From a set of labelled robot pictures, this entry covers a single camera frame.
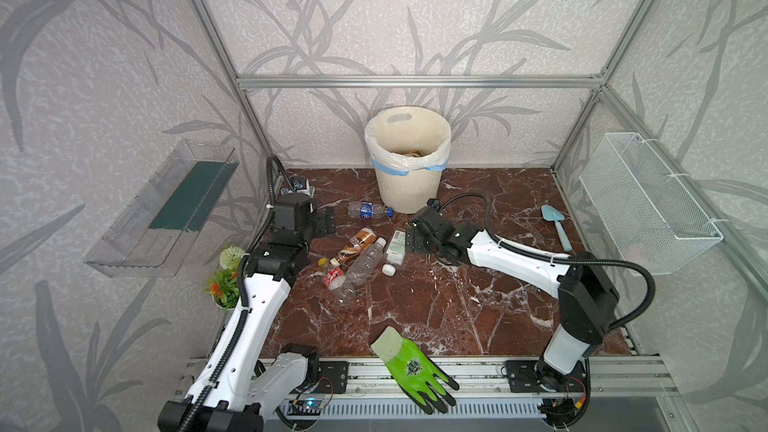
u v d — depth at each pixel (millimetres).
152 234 640
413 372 736
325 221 669
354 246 935
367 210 1019
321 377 723
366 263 883
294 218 527
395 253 920
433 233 643
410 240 788
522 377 739
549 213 1054
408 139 1037
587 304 448
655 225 629
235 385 384
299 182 633
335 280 860
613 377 758
